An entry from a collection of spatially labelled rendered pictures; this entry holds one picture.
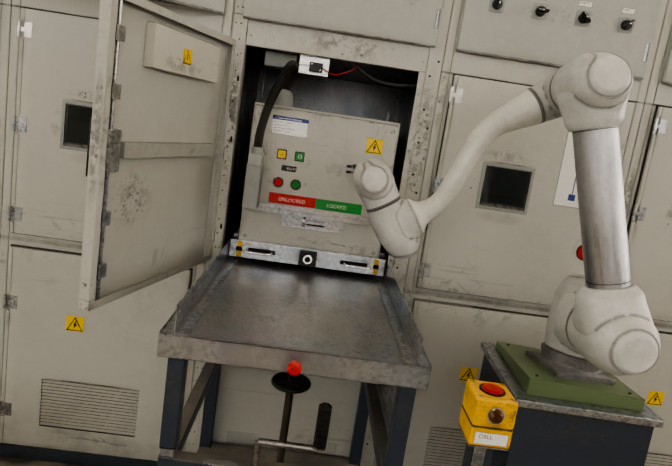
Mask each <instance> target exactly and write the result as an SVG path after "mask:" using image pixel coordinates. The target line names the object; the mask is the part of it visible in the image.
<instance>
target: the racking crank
mask: <svg viewBox="0 0 672 466"><path fill-rule="evenodd" d="M331 410H332V406H331V404H329V403H326V402H323V403H321V404H320V405H319V409H318V415H317V421H316V428H315V434H314V442H313V445H310V444H303V443H296V442H288V441H281V440H273V439H266V438H259V439H257V440H255V442H254V450H253V457H252V465H251V466H258V463H259V455H260V448H261V445H263V446H271V447H278V448H286V449H293V450H301V451H308V452H316V453H318V452H323V451H325V450H326V445H327V444H326V443H327V438H328V431H329V425H330V419H331V412H332V411H331Z"/></svg>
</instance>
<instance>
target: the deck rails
mask: <svg viewBox="0 0 672 466"><path fill-rule="evenodd" d="M229 243H230V241H228V242H227V243H226V245H225V246H224V247H223V248H222V250H221V251H220V252H219V253H218V255H217V256H216V257H215V258H214V259H213V261H212V262H211V263H210V264H209V266H208V267H207V268H206V269H205V271H204V272H203V273H202V274H201V275H200V277H199V278H198V279H197V280H196V282H195V283H194V284H193V285H192V287H191V288H190V289H189V290H188V291H187V293H186V294H185V295H184V296H183V298H182V299H181V300H180V301H179V303H178V304H177V305H176V313H175V323H174V330H173V331H172V332H171V334H173V335H181V336H190V334H191V332H192V331H193V329H194V328H195V326H196V325H197V323H198V321H199V320H200V318H201V317H202V315H203V314H204V312H205V310H206V309H207V307H208V306H209V304H210V302H211V301H212V299H213V298H214V296H215V295H216V293H217V291H218V290H219V288H220V287H221V285H222V283H223V282H224V280H225V279H226V277H227V276H228V274H229V272H230V271H231V269H232V268H233V266H234V265H235V263H236V261H237V260H233V259H228V252H229ZM375 282H376V284H377V287H378V290H379V293H380V296H381V299H382V302H383V305H384V308H385V311H386V314H387V317H388V320H389V323H390V326H391V329H392V332H393V335H394V338H395V341H396V344H397V347H398V350H399V353H400V356H401V359H402V362H403V364H407V365H415V366H420V362H419V359H420V353H421V348H422V342H423V336H422V334H421V331H420V329H419V327H418V325H417V323H416V321H415V319H414V317H413V315H412V312H411V310H410V308H409V306H408V304H407V302H406V300H405V298H404V295H403V293H402V291H401V289H400V287H399V285H398V283H397V281H396V279H395V276H394V274H393V272H392V270H391V268H390V266H389V264H388V262H387V265H386V271H385V277H384V280H380V279H375ZM179 308H180V311H179V312H178V309H179ZM419 339H420V345H419V342H418V341H419Z"/></svg>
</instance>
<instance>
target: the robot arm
mask: <svg viewBox="0 0 672 466"><path fill-rule="evenodd" d="M632 86H633V71H632V68H631V66H630V64H629V63H628V62H627V60H625V59H624V58H623V57H622V56H620V55H618V54H616V53H613V52H609V51H593V52H588V53H585V54H582V55H580V56H577V57H575V58H573V59H571V60H570V61H568V62H567V63H565V64H564V65H563V66H562V67H561V68H559V69H558V70H557V71H555V72H554V73H552V74H551V75H549V76H548V77H546V78H545V79H544V80H542V81H540V82H538V83H537V84H535V85H533V86H532V87H530V88H528V89H526V90H524V91H523V92H521V93H520V94H519V95H517V96H516V97H514V98H513V99H511V100H510V101H508V102H507V103H505V104H504V105H502V106H500V107H499V108H497V109H496V110H494V111H493V112H491V113H490V114H488V115H487V116H486V117H484V118H483V119H482V120H481V121H480V122H479V123H478V124H477V125H476V126H475V127H474V128H473V130H472V131H471V132H470V134H469V135H468V137H467V138H466V140H465V141H464V143H463V145H462V147H461V148H460V150H459V152H458V154H457V156H456V157H455V159H454V161H453V163H452V165H451V166H450V168H449V170H448V172H447V174H446V175H445V177H444V179H443V181H442V183H441V184H440V186H439V188H438V189H437V191H436V192H435V193H434V194H433V195H432V196H431V197H429V198H428V199H426V200H423V201H413V200H410V199H407V200H402V199H401V197H400V195H399V192H398V189H397V186H396V183H395V180H394V176H393V175H392V173H391V170H390V169H389V167H388V166H387V165H386V164H385V163H384V162H383V161H381V160H378V159H374V158H369V159H365V160H362V161H360V162H359V163H358V164H353V165H347V167H346V173H347V174H348V173H351V174H352V173H353V182H354V185H355V187H356V191H357V193H358V195H359V197H360V199H361V200H362V202H363V204H364V206H365V209H366V211H367V213H368V216H369V220H370V223H371V226H372V228H373V230H374V232H375V234H376V236H377V238H378V240H379V241H380V243H381V244H382V246H383V247H384V249H385V250H386V251H387V252H388V253H389V254H390V255H391V256H393V257H395V258H399V259H403V258H408V257H411V256H413V255H414V254H415V253H416V252H417V250H418V249H419V245H420V239H419V236H420V234H421V233H423V232H424V229H425V227H426V225H427V224H428V223H429V222H430V221H432V220H433V219H435V218H436V217H438V216H439V215H440V214H442V213H443V212H444V211H445V210H446V209H447V208H448V207H449V206H450V205H451V203H452V202H453V201H454V199H455V198H456V196H457V195H458V193H459V192H460V190H461V189H462V187H463V185H464V184H465V182H466V180H467V179H468V177H469V176H470V174H471V172H472V171H473V169H474V168H475V166H476V164H477V163H478V161H479V160H480V158H481V156H482V155H483V153H484V152H485V150H486V149H487V147H488V146H489V145H490V144H491V143H492V142H493V141H494V140H495V139H496V138H497V137H499V136H500V135H502V134H505V133H507V132H510V131H514V130H517V129H521V128H525V127H530V126H534V125H539V124H541V123H544V122H547V121H551V120H554V119H557V118H560V117H562V118H563V122H564V125H565V127H566V129H567V130H568V131H569V132H572V138H573V149H574V160H575V172H576V183H577V194H578V206H579V217H580V228H581V240H582V251H583V262H584V274H579V273H572V274H571V275H569V276H567V277H566V278H565V279H564V280H563V281H562V282H561V284H560V285H559V286H558V288H557V290H556V292H555V294H554V297H553V300H552V304H551V308H550V311H549V316H548V320H547V326H546V334H545V340H544V342H543V343H542V344H541V351H540V350H526V351H525V355H526V356H527V357H529V358H531V359H533V360H534V361H536V362H537V363H539V364H540V365H541V366H543V367H544V368H546V369H547V370H548V371H550V372H551V373H552V374H553V375H554V376H555V377H557V378H559V379H564V380H579V381H587V382H595V383H603V384H608V385H612V386H615V385H616V379H614V378H613V377H611V376H609V375H608V374H606V373H605V372H607V373H610V374H614V375H618V376H621V375H635V374H641V373H645V372H647V371H649V370H650V369H652V368H653V367H654V366H655V364H656V363H657V361H658V359H659V356H660V352H661V341H660V336H659V332H658V330H657V329H656V327H655V326H654V323H653V320H652V317H651V314H650V311H649V308H648V304H647V301H646V298H645V294H644V292H643V291H642V290H641V289H640V288H639V287H638V286H637V285H636V284H635V283H633V282H631V271H630V259H629V246H628V234H627V222H626V210H625V198H624V186H623V174H622V162H621V149H620V137H619V126H621V125H622V123H623V122H624V119H625V114H626V108H627V103H628V98H629V94H630V92H631V90H632ZM602 370H603V371H605V372H603V371H602Z"/></svg>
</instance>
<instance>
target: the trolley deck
mask: <svg viewBox="0 0 672 466"><path fill-rule="evenodd" d="M175 313H176V311H175V312H174V313H173V314H172V316H171V317H170V318H169V319H168V321H167V322H166V323H165V324H164V326H163V327H162V328H161V329H160V331H159V337H158V347H157V356H159V357H167V358H175V359H183V360H191V361H199V362H207V363H215V364H223V365H231V366H238V367H246V368H254V369H262V370H270V371H278V372H286V373H288V371H287V367H288V364H289V363H290V362H291V361H293V360H297V361H299V362H300V363H301V365H302V371H301V373H300V374H302V375H310V376H318V377H326V378H334V379H341V380H349V381H357V382H365V383H373V384H381V385H389V386H397V387H405V388H413V389H421V390H428V386H429V381H430V375H431V370H432V365H431V363H430V360H429V358H428V356H427V354H426V352H425V349H424V347H423V345H422V348H421V353H420V359H419V362H420V366H415V365H407V364H403V362H402V359H401V356H400V353H399V350H398V347H397V344H396V341H395V338H394V335H393V332H392V329H391V326H390V323H389V320H388V317H387V314H386V311H385V308H384V305H383V302H382V299H381V296H380V293H379V290H378V287H377V284H376V282H375V280H372V279H365V278H357V277H350V276H343V275H335V274H328V273H320V272H313V271H306V270H298V269H291V268H283V267H276V266H269V265H261V264H254V263H247V262H239V261H236V263H235V265H234V266H233V268H232V269H231V271H230V272H229V274H228V276H227V277H226V279H225V280H224V282H223V283H222V285H221V287H220V288H219V290H218V291H217V293H216V295H215V296H214V298H213V299H212V301H211V302H210V304H209V306H208V307H207V309H206V310H205V312H204V314H203V315H202V317H201V318H200V320H199V321H198V323H197V325H196V326H195V328H194V329H193V331H192V332H191V334H190V336H181V335H173V334H171V332H172V331H173V330H174V323H175Z"/></svg>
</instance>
